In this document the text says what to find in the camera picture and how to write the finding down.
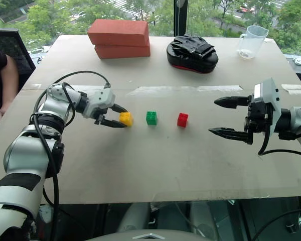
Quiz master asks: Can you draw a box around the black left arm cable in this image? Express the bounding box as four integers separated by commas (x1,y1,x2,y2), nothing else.
31,70,111,241

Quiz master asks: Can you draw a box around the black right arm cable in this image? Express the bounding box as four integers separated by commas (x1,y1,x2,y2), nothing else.
257,120,301,156

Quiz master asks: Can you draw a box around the black boxing focus pad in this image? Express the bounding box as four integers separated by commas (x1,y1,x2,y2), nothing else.
166,35,219,74

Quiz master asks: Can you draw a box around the black window frame post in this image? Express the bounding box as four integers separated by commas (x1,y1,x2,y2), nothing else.
174,0,189,37

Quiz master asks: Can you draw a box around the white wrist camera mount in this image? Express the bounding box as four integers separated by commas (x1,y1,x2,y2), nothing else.
253,77,283,135
81,87,116,119

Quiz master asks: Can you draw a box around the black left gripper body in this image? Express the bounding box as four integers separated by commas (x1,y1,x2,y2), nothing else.
94,107,115,126

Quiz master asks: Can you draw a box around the red clay brick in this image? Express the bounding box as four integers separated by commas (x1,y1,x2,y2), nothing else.
94,44,151,60
87,19,151,48

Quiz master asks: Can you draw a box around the black mesh office chair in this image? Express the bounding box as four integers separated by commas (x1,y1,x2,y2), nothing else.
0,28,37,91

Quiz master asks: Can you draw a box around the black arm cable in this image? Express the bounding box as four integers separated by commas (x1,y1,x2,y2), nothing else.
31,70,111,241
257,120,301,156

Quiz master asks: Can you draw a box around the green toy brick cube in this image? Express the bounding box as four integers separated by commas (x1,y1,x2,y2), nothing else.
145,110,159,126

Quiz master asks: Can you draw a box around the yellow toy brick cube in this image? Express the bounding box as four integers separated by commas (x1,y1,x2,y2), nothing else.
118,111,134,128

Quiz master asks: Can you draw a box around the black floor cable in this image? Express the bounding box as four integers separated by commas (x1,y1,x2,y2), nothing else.
250,207,301,241

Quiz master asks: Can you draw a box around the clear plastic measuring cup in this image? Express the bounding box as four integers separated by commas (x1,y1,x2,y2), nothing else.
237,25,269,60

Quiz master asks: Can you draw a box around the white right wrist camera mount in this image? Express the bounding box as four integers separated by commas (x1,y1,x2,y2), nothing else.
253,77,283,135

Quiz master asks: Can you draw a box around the red toy brick cube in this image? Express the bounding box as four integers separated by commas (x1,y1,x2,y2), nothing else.
177,112,189,128

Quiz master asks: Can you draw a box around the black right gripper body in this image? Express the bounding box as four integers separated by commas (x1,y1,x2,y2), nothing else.
244,94,275,134

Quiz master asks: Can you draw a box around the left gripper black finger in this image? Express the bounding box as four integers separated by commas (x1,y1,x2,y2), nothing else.
112,103,130,114
100,118,128,129

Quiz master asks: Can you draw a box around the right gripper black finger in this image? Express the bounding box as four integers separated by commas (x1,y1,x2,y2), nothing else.
214,96,250,109
208,127,253,146

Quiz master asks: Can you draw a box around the grey rounded robot leg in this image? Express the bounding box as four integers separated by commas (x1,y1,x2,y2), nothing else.
116,202,152,233
190,200,219,241

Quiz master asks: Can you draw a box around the silver robot torso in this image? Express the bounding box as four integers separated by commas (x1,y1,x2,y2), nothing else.
85,229,216,241

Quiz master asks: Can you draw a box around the clear tape strip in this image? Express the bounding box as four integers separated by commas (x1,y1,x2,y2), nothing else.
126,85,244,97

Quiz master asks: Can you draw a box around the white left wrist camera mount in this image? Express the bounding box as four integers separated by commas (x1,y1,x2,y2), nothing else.
81,87,116,119

